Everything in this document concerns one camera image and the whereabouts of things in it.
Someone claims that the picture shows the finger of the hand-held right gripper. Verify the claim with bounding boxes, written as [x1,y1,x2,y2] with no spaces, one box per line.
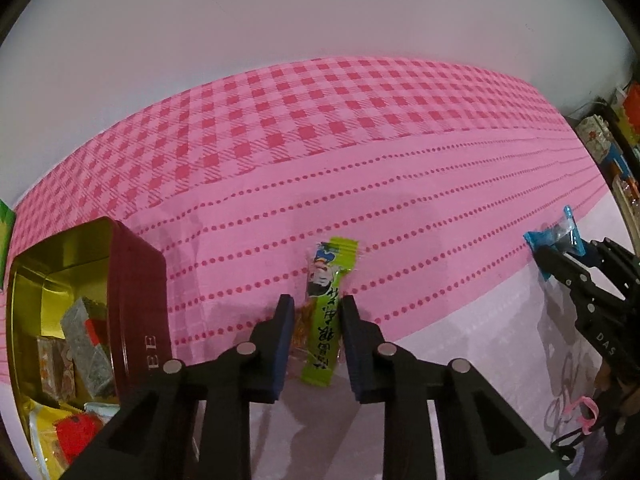
[532,245,603,333]
[582,236,640,291]

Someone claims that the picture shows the pink checked tablecloth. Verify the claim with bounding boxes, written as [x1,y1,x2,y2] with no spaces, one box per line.
[0,57,636,480]

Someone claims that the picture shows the red snack packet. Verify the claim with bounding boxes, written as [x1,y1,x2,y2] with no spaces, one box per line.
[54,409,104,466]

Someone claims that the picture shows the grey snack bar packet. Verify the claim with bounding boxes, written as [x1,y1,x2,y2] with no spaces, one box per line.
[60,296,117,400]

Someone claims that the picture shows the orange packet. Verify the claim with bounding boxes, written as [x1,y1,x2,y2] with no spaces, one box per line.
[620,94,640,142]

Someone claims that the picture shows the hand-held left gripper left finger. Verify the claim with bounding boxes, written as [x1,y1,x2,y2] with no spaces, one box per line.
[60,294,297,480]

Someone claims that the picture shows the green cardboard box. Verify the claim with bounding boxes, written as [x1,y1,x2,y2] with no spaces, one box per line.
[0,199,16,291]

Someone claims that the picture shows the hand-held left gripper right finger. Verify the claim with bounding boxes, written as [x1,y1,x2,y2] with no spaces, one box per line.
[339,295,573,480]

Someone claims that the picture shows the green stick snack packet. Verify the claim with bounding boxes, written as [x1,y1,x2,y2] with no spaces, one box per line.
[292,237,360,402]

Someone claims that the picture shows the pink plastic loop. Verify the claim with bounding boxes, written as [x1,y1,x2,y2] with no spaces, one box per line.
[550,395,599,434]

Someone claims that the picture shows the dark red tin box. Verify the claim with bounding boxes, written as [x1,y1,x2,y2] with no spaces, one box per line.
[9,216,174,480]

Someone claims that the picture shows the blue and white snack packet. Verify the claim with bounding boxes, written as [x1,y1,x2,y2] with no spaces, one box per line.
[82,400,121,424]

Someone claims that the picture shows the yellow snack packet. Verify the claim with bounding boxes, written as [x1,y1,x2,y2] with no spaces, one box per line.
[27,400,87,480]

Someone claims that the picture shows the small blue box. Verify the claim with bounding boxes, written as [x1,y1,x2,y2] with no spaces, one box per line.
[607,152,634,177]

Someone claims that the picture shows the floral printed box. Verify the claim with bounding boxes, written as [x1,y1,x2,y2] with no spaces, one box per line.
[575,115,609,162]

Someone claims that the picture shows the small clear cake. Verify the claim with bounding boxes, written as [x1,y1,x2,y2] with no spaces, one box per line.
[36,336,76,404]

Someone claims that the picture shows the blue candy wrapper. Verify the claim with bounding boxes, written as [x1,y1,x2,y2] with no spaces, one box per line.
[523,205,586,281]

